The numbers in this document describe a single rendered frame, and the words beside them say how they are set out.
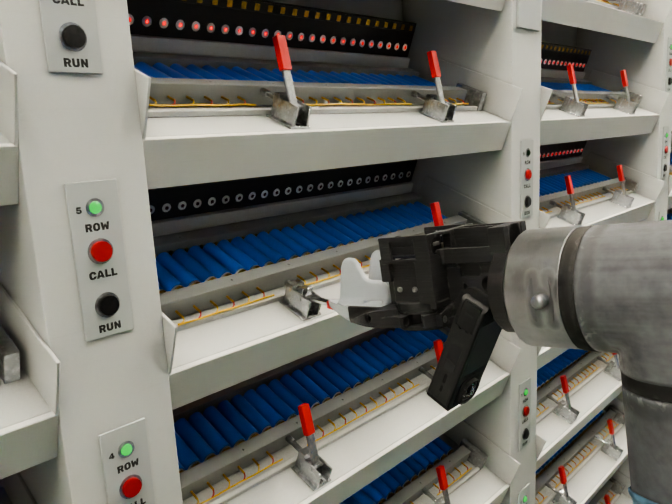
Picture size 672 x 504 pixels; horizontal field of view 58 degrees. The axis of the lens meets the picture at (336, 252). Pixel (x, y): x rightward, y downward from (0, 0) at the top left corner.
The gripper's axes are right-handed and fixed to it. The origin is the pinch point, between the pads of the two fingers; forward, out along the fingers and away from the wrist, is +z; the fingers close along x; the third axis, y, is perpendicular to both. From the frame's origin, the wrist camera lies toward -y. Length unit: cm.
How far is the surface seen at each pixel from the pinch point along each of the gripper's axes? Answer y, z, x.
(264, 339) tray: -1.6, 4.9, 7.1
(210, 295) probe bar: 3.3, 9.7, 9.3
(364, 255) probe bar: 3.1, 10.5, -15.2
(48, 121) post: 19.7, 1.7, 25.2
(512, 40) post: 30, 0, -43
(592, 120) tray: 18, 2, -74
